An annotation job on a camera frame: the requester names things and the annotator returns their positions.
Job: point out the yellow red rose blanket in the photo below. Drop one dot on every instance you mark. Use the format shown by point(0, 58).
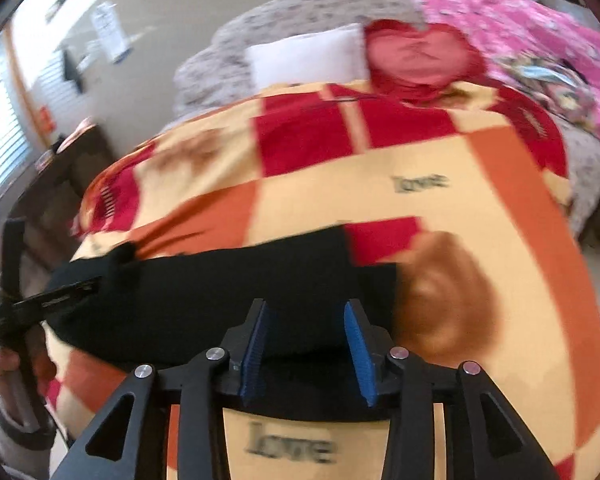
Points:
point(451, 191)

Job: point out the white pillow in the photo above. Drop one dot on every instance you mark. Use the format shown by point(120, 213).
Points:
point(336, 55)

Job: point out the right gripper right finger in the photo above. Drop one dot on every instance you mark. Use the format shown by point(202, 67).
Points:
point(368, 345)

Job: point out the dark wooden table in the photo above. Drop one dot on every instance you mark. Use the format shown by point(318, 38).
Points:
point(50, 203)

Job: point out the left hand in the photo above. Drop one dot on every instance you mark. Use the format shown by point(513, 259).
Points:
point(13, 392)

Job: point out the black pants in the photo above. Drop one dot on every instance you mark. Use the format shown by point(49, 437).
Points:
point(164, 311)

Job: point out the red heart cushion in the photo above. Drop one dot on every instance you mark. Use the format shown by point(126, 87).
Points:
point(416, 65)

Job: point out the colourful cloth item on bed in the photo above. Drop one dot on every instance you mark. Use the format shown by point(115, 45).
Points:
point(555, 84)

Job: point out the grey sleeve left forearm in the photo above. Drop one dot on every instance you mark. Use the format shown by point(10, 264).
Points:
point(25, 455)

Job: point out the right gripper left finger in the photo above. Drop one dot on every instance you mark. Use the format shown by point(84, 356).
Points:
point(245, 345)

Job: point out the pink patterned quilt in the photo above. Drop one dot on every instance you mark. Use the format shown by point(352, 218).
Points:
point(508, 27)

